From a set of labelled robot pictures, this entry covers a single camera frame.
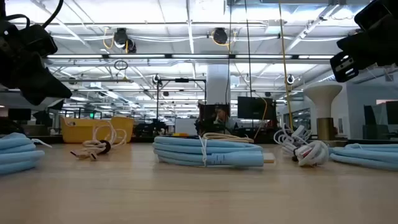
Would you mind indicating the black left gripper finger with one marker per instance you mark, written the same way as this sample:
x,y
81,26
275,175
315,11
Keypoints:
x,y
43,88

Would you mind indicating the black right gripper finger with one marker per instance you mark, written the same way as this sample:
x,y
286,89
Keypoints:
x,y
335,70

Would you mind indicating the yellow plastic bin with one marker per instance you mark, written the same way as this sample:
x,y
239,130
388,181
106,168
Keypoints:
x,y
77,132

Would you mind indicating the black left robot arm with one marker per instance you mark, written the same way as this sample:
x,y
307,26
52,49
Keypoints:
x,y
2,7

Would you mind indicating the black desk monitor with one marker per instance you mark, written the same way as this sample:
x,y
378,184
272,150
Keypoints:
x,y
19,114

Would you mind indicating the black large monitor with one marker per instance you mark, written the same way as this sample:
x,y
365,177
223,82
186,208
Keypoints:
x,y
256,108

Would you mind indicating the long ceiling light strip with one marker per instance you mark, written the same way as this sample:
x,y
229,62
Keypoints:
x,y
140,56

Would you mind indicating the black equipment cabinet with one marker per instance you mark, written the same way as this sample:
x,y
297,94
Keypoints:
x,y
206,112

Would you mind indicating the white panel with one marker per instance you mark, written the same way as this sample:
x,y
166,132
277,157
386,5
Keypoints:
x,y
186,127

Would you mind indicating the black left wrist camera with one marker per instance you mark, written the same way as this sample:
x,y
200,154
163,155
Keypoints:
x,y
38,40

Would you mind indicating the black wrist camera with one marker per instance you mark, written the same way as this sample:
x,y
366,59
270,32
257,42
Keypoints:
x,y
38,40
376,15

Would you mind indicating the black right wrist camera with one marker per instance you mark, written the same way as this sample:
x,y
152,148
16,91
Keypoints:
x,y
376,15

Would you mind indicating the black frame rig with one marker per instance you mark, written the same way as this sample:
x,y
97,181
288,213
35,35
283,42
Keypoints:
x,y
182,80

